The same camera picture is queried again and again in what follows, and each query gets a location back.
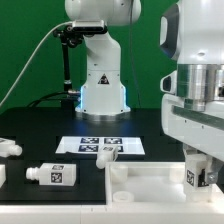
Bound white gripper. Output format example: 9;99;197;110
160;71;224;183

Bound white square tabletop part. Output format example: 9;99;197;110
105;162;224;204

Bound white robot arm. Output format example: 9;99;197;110
65;0;224;184

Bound white L-shaped fence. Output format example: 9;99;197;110
0;187;224;224

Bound white marker sheet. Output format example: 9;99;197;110
56;136;145;155

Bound white block left edge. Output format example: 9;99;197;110
0;164;6;188

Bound black cables on table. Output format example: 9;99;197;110
26;91;81;108

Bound black camera stand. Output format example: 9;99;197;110
52;25;108;109

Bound grey cable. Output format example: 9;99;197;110
0;21;74;108

